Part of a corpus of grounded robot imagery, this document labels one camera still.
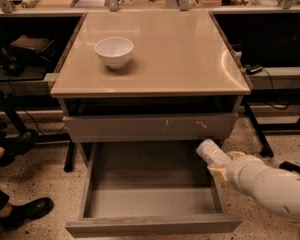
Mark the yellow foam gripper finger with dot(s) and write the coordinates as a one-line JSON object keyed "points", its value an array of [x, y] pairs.
{"points": [[235, 154], [219, 173]]}

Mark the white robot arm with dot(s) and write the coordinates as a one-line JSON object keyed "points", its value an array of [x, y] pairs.
{"points": [[276, 190]]}

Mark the closed grey top drawer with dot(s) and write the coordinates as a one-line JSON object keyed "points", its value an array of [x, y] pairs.
{"points": [[127, 128]]}

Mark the open grey middle drawer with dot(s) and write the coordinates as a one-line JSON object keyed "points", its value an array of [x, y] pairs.
{"points": [[149, 188]]}

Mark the grey drawer cabinet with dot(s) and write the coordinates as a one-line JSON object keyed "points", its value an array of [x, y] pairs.
{"points": [[180, 65]]}

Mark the black table leg right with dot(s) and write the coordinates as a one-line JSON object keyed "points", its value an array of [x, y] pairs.
{"points": [[266, 150]]}

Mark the black table leg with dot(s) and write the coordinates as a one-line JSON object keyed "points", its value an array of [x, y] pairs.
{"points": [[68, 166], [266, 150]]}

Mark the small black device on ledge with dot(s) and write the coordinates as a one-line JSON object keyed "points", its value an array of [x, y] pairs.
{"points": [[253, 69]]}

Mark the black table leg left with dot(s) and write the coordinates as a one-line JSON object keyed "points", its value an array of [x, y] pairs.
{"points": [[68, 166]]}

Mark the white ceramic bowl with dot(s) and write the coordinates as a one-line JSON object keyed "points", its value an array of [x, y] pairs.
{"points": [[114, 52]]}

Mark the black shoe lower left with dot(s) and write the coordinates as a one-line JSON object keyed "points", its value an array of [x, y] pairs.
{"points": [[12, 217]]}

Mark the black shoe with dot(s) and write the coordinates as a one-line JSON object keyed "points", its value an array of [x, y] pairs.
{"points": [[12, 147], [12, 217]]}

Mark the black shoe upper left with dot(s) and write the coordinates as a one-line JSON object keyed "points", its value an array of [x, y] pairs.
{"points": [[12, 147]]}

